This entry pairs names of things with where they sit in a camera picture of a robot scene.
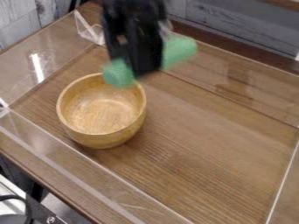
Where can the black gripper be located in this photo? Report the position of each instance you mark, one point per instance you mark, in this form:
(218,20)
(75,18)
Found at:
(146,43)

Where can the green rectangular block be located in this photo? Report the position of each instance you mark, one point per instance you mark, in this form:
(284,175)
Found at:
(178,49)

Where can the brown wooden bowl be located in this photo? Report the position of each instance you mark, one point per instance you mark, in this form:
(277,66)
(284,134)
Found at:
(101,115)

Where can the clear acrylic corner bracket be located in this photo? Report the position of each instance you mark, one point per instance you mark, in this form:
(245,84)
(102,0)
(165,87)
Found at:
(90,32)

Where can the clear acrylic tray wall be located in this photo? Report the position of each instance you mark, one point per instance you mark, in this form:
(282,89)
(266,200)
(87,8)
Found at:
(86,185)

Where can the black metal frame with bolt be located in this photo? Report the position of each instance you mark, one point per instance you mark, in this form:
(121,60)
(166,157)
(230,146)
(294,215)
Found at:
(39,214)

